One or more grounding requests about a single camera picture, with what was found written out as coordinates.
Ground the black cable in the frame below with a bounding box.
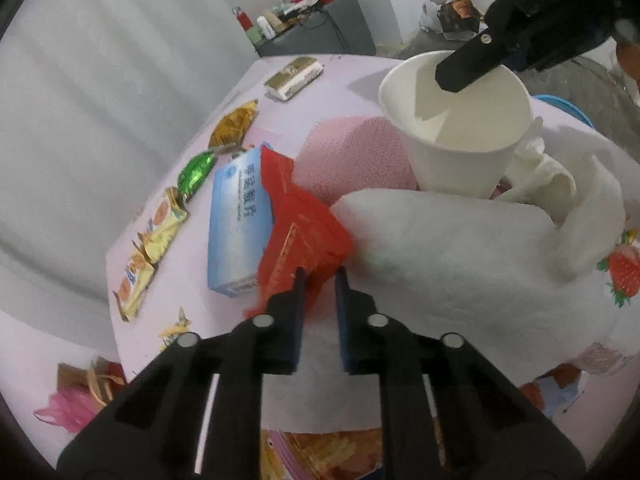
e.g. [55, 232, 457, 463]
[320, 10, 351, 53]

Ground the green candy wrapper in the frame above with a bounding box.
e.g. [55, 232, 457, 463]
[177, 150, 218, 201]

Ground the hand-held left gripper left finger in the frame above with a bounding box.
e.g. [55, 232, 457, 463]
[56, 266, 307, 480]

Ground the gold white cake packet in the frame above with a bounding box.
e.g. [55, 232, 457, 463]
[263, 56, 325, 102]

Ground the white paper towel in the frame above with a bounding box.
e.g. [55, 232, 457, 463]
[260, 116, 628, 433]

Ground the pink orange snack packet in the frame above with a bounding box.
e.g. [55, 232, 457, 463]
[260, 430, 386, 480]

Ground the white paper cup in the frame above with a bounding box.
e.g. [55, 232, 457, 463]
[378, 50, 533, 200]

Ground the gold candy wrapper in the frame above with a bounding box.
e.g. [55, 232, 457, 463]
[207, 100, 259, 150]

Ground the pink printed tablecloth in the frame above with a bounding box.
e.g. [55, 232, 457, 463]
[106, 52, 640, 480]

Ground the pink plastic bag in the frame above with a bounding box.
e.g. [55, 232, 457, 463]
[34, 390, 101, 433]

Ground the white plastic bag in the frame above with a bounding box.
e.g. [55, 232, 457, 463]
[419, 0, 446, 33]

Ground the yellow biscuit packet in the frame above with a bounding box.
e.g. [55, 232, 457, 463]
[112, 250, 156, 322]
[142, 187, 190, 263]

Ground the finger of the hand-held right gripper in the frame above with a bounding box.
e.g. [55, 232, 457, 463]
[434, 30, 506, 93]

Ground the grey cabinet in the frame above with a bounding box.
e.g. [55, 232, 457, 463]
[255, 0, 377, 58]

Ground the white curtain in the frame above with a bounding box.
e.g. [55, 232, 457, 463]
[0, 0, 256, 311]

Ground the blue plastic basin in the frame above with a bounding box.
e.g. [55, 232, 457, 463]
[532, 94, 596, 131]

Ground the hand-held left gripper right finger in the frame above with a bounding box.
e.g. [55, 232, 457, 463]
[334, 266, 587, 480]

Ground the black snack bag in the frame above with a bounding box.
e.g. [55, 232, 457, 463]
[437, 0, 483, 35]

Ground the red foil wrapper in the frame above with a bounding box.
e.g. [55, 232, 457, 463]
[242, 146, 355, 318]

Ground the blue white medicine box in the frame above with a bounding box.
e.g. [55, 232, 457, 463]
[206, 146, 276, 300]

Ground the pink textured cloth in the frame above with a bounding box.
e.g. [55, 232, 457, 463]
[292, 115, 418, 206]

